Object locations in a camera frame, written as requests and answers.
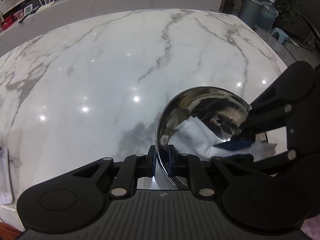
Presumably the white paper towel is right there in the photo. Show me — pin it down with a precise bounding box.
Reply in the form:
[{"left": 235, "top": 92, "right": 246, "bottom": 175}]
[{"left": 169, "top": 116, "right": 276, "bottom": 161}]

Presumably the stainless steel bowl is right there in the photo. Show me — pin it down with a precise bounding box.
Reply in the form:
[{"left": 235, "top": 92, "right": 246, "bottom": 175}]
[{"left": 155, "top": 86, "right": 276, "bottom": 189}]

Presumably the light blue plastic stool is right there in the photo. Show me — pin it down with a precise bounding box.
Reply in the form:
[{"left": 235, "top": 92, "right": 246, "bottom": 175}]
[{"left": 271, "top": 28, "right": 289, "bottom": 44}]

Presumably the grey trash bin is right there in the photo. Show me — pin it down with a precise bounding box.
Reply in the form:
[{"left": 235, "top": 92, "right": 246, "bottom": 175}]
[{"left": 238, "top": 0, "right": 263, "bottom": 29}]

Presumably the blue water jug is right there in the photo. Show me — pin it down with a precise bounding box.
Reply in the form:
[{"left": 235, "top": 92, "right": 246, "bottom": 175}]
[{"left": 257, "top": 0, "right": 278, "bottom": 31}]

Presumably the white wifi router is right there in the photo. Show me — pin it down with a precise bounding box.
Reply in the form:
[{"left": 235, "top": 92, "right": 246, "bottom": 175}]
[{"left": 36, "top": 0, "right": 55, "bottom": 12}]

